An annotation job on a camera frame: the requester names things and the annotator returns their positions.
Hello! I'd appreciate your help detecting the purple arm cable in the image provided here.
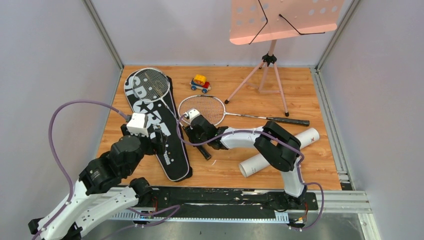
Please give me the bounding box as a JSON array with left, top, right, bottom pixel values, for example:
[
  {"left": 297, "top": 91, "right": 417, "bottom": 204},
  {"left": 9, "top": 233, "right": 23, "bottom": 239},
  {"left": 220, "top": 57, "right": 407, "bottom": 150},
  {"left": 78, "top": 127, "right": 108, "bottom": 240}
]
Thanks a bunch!
[
  {"left": 175, "top": 114, "right": 326, "bottom": 232},
  {"left": 31, "top": 99, "right": 133, "bottom": 240}
]

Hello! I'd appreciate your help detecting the white racket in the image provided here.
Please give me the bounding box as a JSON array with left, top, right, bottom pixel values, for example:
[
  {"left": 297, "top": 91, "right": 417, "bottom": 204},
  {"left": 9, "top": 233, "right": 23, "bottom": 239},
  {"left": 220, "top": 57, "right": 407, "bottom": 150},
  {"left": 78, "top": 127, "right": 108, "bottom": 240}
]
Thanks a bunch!
[
  {"left": 178, "top": 94, "right": 310, "bottom": 127},
  {"left": 131, "top": 67, "right": 213, "bottom": 161}
]

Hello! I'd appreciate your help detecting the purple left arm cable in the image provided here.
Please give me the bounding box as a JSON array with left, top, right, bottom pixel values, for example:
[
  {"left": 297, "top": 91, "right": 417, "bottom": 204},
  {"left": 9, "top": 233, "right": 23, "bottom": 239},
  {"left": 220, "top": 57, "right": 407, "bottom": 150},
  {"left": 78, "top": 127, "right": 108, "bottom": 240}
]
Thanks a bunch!
[{"left": 31, "top": 99, "right": 133, "bottom": 240}]

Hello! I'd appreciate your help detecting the black racket cover bag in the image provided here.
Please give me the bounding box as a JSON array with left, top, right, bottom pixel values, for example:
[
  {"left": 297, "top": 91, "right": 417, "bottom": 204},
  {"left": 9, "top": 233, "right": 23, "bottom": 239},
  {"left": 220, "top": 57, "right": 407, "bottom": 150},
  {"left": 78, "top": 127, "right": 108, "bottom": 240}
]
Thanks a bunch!
[{"left": 123, "top": 71, "right": 193, "bottom": 182}]

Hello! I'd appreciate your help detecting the pink music stand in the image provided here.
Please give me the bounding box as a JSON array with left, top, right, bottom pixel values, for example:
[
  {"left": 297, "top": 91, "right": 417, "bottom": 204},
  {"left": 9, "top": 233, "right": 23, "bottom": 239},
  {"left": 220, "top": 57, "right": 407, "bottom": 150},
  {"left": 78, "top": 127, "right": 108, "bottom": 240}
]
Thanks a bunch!
[{"left": 224, "top": 0, "right": 344, "bottom": 104}]

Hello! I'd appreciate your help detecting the colourful toy car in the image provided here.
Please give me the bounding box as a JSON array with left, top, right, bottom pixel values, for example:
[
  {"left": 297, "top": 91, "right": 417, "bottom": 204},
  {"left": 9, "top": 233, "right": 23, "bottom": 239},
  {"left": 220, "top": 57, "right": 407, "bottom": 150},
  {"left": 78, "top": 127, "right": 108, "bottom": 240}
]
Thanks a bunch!
[{"left": 190, "top": 74, "right": 211, "bottom": 94}]

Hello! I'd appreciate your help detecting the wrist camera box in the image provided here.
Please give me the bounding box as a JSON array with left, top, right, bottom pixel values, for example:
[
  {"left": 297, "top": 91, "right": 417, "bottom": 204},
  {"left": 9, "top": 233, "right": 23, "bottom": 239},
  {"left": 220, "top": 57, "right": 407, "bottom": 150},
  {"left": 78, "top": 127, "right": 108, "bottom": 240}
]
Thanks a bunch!
[
  {"left": 126, "top": 112, "right": 149, "bottom": 137},
  {"left": 183, "top": 108, "right": 201, "bottom": 122}
]

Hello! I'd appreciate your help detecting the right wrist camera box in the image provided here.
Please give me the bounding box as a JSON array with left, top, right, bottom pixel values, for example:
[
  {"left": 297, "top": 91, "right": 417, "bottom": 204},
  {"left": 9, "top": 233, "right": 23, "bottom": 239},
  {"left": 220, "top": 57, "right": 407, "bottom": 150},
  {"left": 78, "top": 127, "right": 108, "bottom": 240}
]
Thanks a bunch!
[{"left": 183, "top": 108, "right": 201, "bottom": 122}]

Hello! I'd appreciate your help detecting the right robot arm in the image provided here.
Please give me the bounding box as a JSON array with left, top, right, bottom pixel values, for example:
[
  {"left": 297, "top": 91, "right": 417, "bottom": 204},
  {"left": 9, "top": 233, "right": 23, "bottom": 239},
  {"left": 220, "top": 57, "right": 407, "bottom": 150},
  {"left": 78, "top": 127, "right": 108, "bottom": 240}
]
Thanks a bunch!
[{"left": 178, "top": 113, "right": 308, "bottom": 209}]

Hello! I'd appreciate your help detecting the grey slotted cable duct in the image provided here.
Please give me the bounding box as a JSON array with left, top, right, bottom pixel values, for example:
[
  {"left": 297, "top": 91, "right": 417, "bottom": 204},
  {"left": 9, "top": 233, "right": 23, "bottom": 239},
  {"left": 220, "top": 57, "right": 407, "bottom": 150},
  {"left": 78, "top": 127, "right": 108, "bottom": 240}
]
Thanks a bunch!
[{"left": 110, "top": 210, "right": 290, "bottom": 224}]

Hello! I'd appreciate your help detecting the white shuttlecock tube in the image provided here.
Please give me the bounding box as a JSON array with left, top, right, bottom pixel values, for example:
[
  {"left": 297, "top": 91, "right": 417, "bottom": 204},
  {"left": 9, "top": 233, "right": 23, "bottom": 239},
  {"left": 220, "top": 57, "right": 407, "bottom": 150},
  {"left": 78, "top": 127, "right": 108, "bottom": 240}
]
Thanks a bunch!
[{"left": 238, "top": 127, "right": 320, "bottom": 178}]

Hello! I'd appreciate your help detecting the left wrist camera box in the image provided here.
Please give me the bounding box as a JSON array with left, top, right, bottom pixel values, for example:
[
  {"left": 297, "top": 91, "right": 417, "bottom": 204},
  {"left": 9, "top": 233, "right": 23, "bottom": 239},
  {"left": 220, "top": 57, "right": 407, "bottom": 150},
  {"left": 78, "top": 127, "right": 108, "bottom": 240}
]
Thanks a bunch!
[{"left": 126, "top": 112, "right": 149, "bottom": 137}]

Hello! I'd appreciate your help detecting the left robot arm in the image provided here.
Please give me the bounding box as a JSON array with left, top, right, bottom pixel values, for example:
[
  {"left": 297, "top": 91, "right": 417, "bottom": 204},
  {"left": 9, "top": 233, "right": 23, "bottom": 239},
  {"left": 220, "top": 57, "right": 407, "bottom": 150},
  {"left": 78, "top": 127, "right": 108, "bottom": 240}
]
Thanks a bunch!
[{"left": 28, "top": 129, "right": 166, "bottom": 240}]

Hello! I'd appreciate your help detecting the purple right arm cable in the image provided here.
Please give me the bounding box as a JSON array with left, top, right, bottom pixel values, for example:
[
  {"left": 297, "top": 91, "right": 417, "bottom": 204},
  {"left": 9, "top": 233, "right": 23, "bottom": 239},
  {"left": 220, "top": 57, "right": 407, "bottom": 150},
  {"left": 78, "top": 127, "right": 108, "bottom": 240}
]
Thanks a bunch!
[{"left": 175, "top": 114, "right": 326, "bottom": 232}]

